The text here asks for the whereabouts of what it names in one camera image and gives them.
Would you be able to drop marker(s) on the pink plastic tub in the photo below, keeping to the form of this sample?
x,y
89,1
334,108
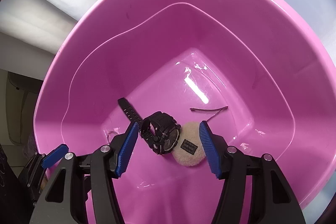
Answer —
x,y
258,57

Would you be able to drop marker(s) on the thin metal hairpin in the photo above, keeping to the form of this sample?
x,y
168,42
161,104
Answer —
x,y
216,111

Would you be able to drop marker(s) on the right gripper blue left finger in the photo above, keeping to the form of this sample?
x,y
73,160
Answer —
x,y
126,149

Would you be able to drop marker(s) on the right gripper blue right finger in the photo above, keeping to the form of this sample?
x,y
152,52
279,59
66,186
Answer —
x,y
213,148

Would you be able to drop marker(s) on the beige fluffy hair clip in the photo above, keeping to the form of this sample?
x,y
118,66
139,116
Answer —
x,y
189,150

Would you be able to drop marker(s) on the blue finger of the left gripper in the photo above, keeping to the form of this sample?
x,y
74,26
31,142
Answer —
x,y
54,156

